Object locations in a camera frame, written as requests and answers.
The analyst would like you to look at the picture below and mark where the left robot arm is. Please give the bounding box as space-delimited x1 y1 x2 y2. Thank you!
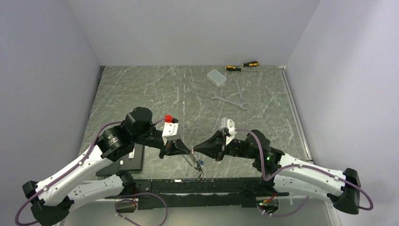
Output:
23 107 181 226

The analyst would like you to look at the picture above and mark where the metal key organizer plate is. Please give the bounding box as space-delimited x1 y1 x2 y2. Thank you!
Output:
182 147 205 179

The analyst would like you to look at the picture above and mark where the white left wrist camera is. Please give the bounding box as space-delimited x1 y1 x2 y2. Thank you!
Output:
162 122 182 143

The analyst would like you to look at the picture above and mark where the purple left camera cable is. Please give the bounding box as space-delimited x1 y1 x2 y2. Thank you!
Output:
14 114 178 226

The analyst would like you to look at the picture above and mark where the yellow black screwdriver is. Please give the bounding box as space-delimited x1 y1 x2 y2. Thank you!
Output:
225 65 257 73
238 61 259 67

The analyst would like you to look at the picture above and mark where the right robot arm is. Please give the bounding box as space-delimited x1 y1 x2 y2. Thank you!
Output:
190 129 364 215

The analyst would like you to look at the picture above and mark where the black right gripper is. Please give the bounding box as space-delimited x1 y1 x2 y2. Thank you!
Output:
193 129 257 161

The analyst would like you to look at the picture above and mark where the small silver wrench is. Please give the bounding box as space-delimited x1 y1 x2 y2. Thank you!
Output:
233 78 246 102

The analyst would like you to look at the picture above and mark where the large silver wrench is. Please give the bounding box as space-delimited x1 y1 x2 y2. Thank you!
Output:
210 93 248 110

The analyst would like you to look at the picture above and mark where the clear plastic box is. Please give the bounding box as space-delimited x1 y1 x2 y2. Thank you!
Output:
207 69 227 87

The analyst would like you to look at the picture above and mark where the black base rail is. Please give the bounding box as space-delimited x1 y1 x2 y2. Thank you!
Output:
113 177 288 210

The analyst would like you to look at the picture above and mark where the yellow black screwdriver front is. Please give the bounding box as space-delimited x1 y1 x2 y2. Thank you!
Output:
225 65 257 73

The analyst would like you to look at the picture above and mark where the black flat box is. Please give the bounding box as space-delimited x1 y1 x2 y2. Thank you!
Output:
95 144 145 178

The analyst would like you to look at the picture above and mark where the yellow black screwdriver rear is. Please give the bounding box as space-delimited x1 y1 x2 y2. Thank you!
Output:
238 61 259 67

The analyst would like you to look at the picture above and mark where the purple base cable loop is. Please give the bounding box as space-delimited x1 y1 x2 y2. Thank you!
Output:
114 193 169 226

